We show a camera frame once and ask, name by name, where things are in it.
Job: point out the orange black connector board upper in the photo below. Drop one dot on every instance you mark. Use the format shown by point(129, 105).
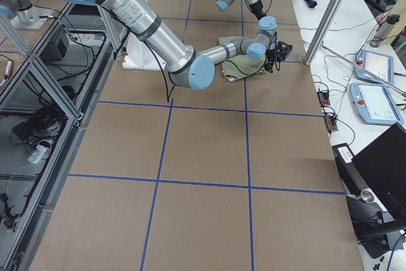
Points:
point(323, 98)

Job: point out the orange black connector board lower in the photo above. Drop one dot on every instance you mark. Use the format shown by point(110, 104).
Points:
point(330, 121)

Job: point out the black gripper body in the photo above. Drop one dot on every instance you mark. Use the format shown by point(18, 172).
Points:
point(258, 6)
point(271, 55)

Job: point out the orange black connector board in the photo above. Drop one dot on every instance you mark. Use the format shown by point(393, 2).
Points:
point(330, 121)
point(323, 98)

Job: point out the clear water bottle green lid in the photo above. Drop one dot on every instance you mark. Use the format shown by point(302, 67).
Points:
point(384, 29)

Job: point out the aluminium frame post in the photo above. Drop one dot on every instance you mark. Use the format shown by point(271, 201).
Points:
point(321, 31)

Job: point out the upper blue teach pendant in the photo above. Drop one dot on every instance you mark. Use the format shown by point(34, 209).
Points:
point(379, 64)

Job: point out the second robot base left background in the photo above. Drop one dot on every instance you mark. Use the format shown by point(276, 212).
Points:
point(24, 15)

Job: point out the blue teach pendant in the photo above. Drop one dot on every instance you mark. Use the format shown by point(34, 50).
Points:
point(379, 64)
point(374, 104)

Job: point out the aluminium frame rail left side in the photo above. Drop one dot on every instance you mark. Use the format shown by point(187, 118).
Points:
point(52, 73)

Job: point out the lower blue teach pendant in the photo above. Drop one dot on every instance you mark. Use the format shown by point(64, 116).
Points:
point(374, 104)

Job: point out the black monitor on stand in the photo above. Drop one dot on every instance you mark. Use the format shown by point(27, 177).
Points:
point(375, 185)

